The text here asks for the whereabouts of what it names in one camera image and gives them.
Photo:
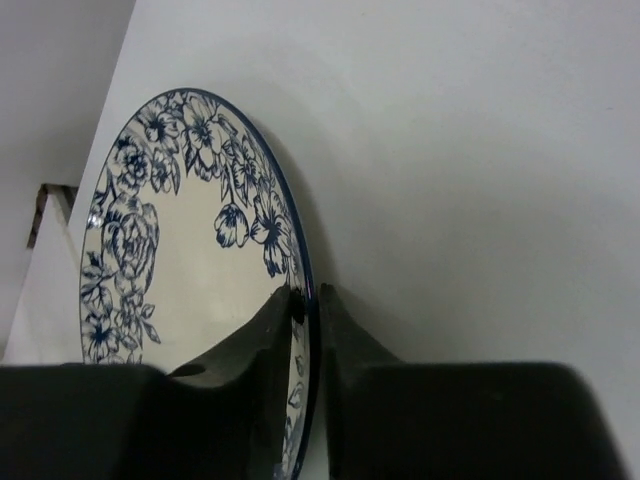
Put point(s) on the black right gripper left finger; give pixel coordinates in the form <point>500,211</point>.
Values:
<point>219,416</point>

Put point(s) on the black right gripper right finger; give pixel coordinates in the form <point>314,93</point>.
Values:
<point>391,419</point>

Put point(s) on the blue and white floral plate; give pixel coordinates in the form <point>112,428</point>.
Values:
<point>191,228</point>

